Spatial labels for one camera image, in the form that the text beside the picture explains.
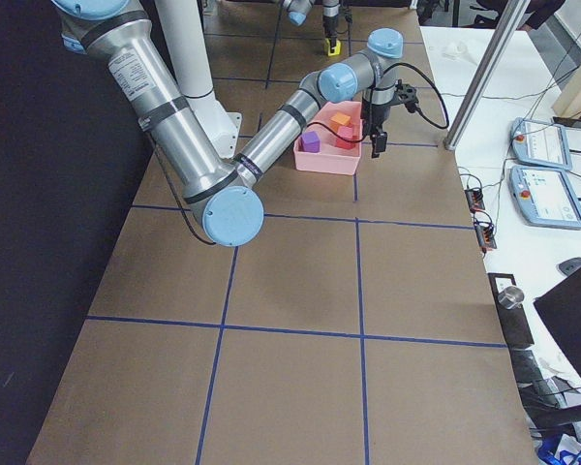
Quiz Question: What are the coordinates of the silver metal cylinder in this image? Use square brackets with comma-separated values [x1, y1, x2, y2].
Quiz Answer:
[497, 285, 525, 310]

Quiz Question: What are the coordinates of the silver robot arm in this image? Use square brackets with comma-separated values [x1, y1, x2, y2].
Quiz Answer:
[275, 0, 342, 56]
[55, 1, 404, 247]

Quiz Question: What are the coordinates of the near teach pendant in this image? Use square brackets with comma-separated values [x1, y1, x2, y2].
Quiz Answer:
[508, 165, 581, 231]

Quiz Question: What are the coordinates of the far teach pendant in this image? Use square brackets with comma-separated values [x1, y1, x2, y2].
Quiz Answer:
[510, 117, 572, 171]

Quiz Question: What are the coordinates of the aluminium frame post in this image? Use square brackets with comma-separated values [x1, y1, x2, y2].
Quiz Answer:
[443, 0, 530, 151]

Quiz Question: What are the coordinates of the pink foam block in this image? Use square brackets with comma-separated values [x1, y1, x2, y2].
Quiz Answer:
[335, 126, 356, 150]

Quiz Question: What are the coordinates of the orange foam block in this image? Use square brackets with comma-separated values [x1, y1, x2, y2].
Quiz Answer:
[329, 111, 352, 132]

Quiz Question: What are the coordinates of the purple foam block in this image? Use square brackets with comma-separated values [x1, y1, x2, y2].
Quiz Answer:
[299, 131, 321, 153]

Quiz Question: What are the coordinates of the yellow foam block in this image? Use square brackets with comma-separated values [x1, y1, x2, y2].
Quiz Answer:
[324, 41, 342, 57]

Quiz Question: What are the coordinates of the teach pendant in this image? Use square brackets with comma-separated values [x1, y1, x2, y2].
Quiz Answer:
[510, 117, 572, 171]
[508, 165, 581, 231]

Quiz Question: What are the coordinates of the black orange connector box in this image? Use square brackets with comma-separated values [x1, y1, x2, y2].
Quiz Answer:
[474, 220, 497, 253]
[464, 187, 485, 212]

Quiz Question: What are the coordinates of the white pedestal column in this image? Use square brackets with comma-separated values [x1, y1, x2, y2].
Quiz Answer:
[155, 0, 242, 159]

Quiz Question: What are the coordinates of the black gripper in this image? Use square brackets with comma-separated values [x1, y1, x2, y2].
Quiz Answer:
[361, 99, 392, 159]
[322, 15, 339, 50]

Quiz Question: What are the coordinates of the pink plastic bin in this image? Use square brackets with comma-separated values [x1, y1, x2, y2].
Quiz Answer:
[293, 101, 363, 175]

